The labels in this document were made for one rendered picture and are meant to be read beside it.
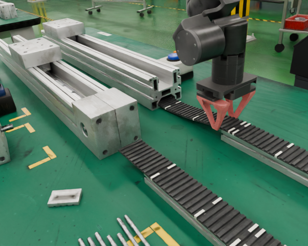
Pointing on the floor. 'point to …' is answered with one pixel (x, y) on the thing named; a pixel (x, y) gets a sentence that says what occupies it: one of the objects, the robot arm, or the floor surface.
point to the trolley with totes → (295, 25)
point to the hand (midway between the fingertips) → (224, 121)
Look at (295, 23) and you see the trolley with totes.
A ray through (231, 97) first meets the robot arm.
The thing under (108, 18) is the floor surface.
